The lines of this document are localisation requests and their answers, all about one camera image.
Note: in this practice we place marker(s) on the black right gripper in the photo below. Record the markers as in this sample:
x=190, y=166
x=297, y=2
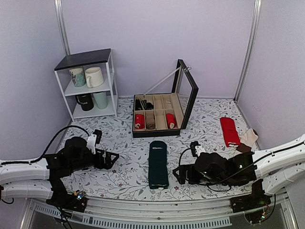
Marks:
x=193, y=179

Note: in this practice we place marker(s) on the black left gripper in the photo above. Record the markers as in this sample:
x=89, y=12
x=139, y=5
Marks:
x=107, y=164

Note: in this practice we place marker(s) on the dark green sock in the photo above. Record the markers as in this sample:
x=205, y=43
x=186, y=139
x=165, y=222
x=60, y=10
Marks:
x=158, y=173

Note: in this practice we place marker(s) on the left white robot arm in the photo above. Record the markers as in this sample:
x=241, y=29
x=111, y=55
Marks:
x=41, y=178

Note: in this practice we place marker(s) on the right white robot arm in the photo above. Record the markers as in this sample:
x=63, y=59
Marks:
x=270, y=169

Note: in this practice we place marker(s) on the black socks in box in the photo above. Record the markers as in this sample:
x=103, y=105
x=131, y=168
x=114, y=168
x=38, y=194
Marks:
x=143, y=104

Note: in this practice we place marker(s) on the floral tablecloth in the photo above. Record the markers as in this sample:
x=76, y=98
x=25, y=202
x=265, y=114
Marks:
x=144, y=169

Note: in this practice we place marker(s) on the rolled red sock left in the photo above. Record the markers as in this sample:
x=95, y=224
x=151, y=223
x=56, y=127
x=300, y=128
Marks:
x=139, y=121

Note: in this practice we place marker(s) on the rolled red sock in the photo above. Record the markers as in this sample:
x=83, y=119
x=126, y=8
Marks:
x=171, y=122
x=139, y=121

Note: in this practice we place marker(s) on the rolled red sock right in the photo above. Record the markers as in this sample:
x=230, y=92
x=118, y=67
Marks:
x=171, y=122

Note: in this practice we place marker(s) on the rolled tan sock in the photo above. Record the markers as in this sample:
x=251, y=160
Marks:
x=150, y=121

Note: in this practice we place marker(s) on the pale green tumbler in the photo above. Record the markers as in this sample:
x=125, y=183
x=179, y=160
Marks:
x=101, y=99

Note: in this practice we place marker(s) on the red folded sock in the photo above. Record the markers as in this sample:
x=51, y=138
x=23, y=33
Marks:
x=230, y=134

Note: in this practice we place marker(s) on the black mug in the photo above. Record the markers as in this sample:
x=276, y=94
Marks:
x=85, y=101

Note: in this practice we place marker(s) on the black compartment storage box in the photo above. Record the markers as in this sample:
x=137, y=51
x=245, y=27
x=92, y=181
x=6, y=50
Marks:
x=179, y=102

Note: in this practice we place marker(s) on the beige and brown sock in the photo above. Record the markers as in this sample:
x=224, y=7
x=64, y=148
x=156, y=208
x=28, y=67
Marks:
x=247, y=140

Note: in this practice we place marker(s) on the white shelf with black top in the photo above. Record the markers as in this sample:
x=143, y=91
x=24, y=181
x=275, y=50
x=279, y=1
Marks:
x=98, y=58

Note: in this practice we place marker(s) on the white ceramic mug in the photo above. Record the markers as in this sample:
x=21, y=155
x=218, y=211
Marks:
x=94, y=77

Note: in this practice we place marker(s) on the patterned teal mug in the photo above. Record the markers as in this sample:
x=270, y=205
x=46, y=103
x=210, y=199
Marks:
x=77, y=77

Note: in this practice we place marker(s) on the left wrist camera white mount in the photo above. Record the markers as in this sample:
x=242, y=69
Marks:
x=93, y=140

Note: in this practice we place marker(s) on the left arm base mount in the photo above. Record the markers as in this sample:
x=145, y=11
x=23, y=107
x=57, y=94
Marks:
x=75, y=201

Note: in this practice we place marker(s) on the aluminium front rail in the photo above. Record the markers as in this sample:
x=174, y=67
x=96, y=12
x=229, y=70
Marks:
x=178, y=207

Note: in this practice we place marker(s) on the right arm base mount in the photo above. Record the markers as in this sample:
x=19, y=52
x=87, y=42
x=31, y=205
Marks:
x=257, y=201

